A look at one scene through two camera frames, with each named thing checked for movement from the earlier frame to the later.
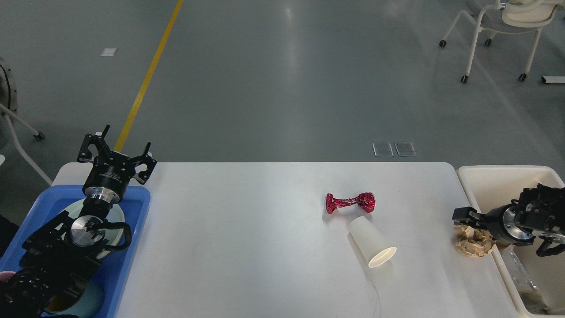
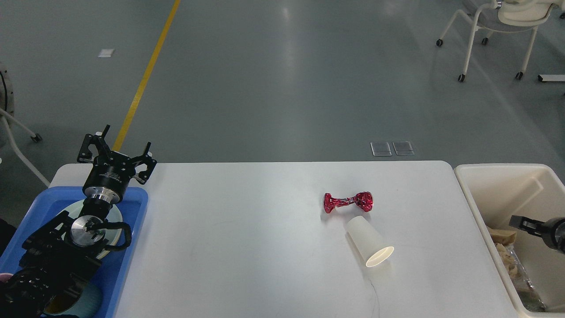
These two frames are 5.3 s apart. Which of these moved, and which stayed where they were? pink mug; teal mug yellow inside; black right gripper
Moved: black right gripper
Stayed: teal mug yellow inside; pink mug
